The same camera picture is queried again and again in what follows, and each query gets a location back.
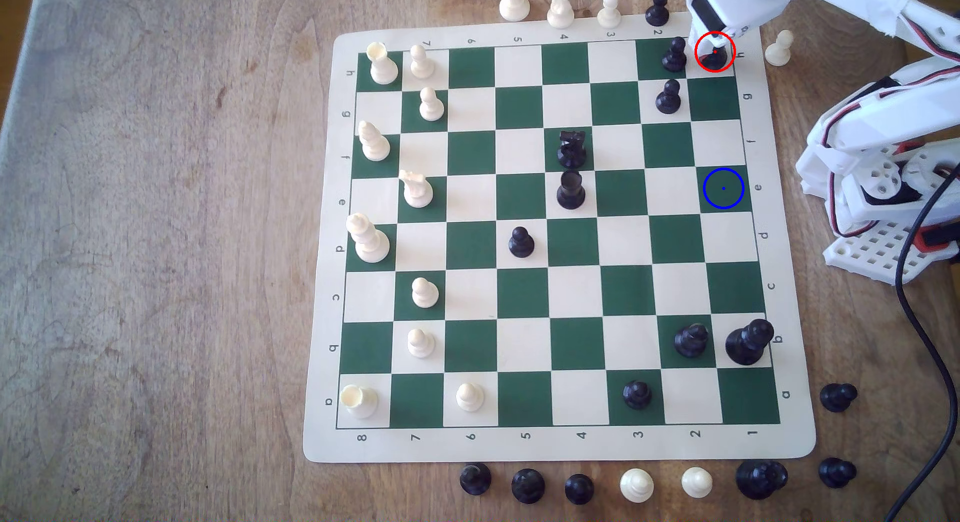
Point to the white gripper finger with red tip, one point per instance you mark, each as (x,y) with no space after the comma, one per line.
(739,35)
(700,38)

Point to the black chess rook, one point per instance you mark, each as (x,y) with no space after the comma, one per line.
(714,58)

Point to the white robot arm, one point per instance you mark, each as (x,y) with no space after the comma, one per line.
(862,124)

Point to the black chess pawn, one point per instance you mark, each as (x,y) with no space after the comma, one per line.
(637,395)
(668,98)
(837,397)
(579,490)
(658,10)
(475,479)
(528,487)
(674,56)
(836,473)
(521,243)

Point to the white chess pawn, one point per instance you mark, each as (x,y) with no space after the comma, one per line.
(609,13)
(697,483)
(469,397)
(425,292)
(779,49)
(421,343)
(421,62)
(431,105)

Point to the white chess knight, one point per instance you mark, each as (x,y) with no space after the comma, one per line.
(560,8)
(417,190)

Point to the black chess knight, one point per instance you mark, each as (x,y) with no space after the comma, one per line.
(571,149)

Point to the white chess bishop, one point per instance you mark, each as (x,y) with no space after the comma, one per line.
(373,142)
(637,486)
(514,2)

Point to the green and cream chess mat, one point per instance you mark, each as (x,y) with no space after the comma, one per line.
(574,297)

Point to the black chess bishop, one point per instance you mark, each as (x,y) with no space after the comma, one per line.
(691,341)

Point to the black chess king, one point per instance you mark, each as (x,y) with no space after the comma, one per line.
(748,343)

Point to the white chess rook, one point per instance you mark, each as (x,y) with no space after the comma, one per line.
(359,401)
(383,65)

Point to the black chess queen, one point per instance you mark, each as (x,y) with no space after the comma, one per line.
(760,480)

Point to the black pawn centre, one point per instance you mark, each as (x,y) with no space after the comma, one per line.
(571,191)

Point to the red clamp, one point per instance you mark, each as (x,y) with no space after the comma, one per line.
(932,238)

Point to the white queen left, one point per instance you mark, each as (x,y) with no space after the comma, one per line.
(368,240)

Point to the white perforated base plate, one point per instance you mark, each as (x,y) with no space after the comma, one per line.
(862,255)

